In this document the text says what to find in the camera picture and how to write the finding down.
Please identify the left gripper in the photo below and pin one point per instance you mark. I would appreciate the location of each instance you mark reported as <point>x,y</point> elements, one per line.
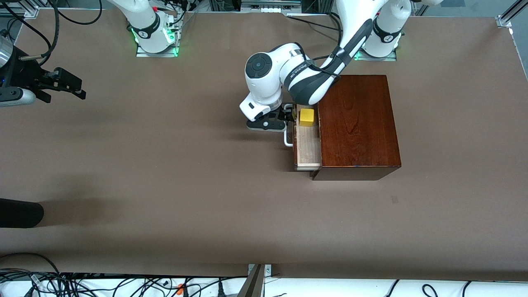
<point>286,112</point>

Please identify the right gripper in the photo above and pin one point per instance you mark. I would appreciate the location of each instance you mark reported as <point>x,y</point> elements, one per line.
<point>28,75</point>

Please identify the yellow cube block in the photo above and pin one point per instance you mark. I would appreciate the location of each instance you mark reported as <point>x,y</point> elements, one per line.
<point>307,117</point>

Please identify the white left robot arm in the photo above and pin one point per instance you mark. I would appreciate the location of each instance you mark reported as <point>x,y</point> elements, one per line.
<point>268,82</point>

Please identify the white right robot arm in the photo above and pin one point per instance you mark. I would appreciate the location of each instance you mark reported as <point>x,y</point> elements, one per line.
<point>144,20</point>

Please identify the dark brown wooden cabinet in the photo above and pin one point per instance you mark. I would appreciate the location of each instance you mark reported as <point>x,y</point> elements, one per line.
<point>359,123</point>

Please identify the grey device with ports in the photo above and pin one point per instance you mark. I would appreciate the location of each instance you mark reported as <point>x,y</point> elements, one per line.
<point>270,5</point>

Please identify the black rounded object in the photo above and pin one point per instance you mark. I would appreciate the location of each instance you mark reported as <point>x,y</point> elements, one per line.
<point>20,212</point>

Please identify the aluminium frame rail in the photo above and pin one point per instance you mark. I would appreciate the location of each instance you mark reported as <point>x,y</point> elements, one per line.
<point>505,20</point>
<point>24,12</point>

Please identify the aluminium profile post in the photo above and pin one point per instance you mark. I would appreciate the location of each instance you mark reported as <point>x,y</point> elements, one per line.
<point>253,284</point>

